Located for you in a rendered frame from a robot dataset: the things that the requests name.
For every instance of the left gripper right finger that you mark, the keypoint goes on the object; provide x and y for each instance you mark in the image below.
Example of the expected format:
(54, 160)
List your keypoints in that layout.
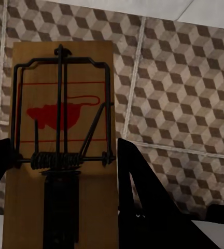
(168, 227)

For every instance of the furniture sink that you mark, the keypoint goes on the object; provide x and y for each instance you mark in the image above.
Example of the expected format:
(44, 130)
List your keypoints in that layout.
(201, 12)

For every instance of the mousetrap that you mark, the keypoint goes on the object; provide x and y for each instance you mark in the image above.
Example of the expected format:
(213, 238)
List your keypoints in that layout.
(61, 187)

